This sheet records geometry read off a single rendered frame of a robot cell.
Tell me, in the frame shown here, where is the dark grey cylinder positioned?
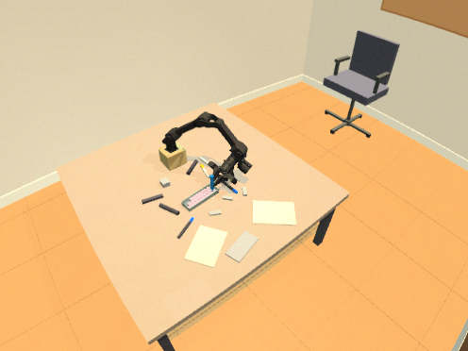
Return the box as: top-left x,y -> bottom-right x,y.
186,159 -> 198,175
159,202 -> 180,215
142,194 -> 163,204

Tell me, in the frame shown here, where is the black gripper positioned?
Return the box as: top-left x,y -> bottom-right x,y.
208,159 -> 237,187

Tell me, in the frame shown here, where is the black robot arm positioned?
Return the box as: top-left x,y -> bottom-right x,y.
162,111 -> 253,174

